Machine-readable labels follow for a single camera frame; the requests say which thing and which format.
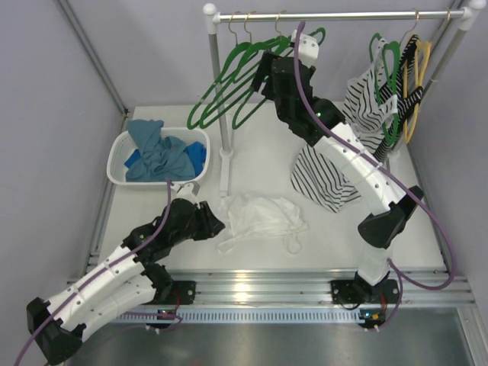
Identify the yellow hanger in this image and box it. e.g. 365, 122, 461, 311
398, 10, 433, 144

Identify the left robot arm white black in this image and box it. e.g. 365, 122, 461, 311
26, 198, 225, 365

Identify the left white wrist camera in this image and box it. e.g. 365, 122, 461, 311
172, 181, 200, 203

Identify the green hanger holding striped top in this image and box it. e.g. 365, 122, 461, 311
369, 33, 400, 147

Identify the white slotted cable duct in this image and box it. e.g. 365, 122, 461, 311
115, 307, 380, 324

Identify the teal blue shirt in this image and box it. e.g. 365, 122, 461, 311
125, 120, 196, 182

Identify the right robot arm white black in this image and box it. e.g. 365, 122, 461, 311
251, 51, 423, 305

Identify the bright blue garment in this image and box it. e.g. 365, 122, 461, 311
124, 137, 207, 182

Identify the white black striped tank top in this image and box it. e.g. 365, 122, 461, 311
290, 37, 400, 213

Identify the silver clothes rack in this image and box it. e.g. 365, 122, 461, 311
217, 1, 486, 197

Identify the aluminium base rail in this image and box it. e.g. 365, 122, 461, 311
169, 270, 475, 307

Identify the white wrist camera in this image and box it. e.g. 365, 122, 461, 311
172, 181, 200, 203
291, 30, 319, 69

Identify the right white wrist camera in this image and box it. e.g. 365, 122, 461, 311
291, 30, 319, 69

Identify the black striped dark garment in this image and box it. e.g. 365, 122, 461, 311
373, 34, 423, 162

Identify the white plastic laundry basket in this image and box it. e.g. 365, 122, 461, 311
106, 127, 211, 187

